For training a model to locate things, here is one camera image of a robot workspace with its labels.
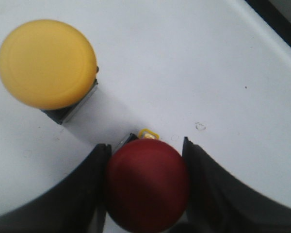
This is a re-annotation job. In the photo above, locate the red push button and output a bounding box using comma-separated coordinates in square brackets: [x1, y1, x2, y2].
[104, 133, 190, 233]

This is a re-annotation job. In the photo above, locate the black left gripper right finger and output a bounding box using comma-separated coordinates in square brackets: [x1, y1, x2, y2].
[182, 137, 291, 233]

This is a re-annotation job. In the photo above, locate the yellow push button far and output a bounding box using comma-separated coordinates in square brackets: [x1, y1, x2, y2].
[0, 19, 99, 124]

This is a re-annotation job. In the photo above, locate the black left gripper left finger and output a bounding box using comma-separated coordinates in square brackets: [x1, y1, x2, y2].
[0, 144, 112, 233]

